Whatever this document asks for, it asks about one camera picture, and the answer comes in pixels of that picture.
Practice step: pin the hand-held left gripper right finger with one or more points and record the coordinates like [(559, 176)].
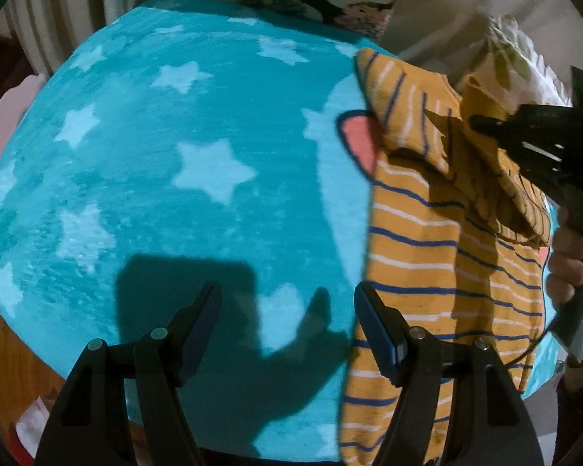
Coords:
[(380, 337)]

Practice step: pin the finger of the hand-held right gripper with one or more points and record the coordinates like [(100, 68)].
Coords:
[(488, 125)]

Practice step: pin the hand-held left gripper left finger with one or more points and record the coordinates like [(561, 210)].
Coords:
[(203, 323)]

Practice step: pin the yellow striped small shirt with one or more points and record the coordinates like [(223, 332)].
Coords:
[(408, 252)]

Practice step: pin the person's right hand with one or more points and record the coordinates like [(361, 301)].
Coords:
[(566, 262)]

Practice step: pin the white pillow leaf print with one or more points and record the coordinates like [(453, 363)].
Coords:
[(529, 68)]

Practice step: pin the teal star cartoon printed blanket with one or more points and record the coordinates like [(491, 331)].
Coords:
[(175, 204)]

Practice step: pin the red white plastic bag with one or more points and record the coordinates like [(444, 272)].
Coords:
[(29, 427)]

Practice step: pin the pink cloth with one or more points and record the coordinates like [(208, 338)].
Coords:
[(5, 121)]

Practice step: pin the beige curtain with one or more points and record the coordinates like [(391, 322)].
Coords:
[(53, 5)]

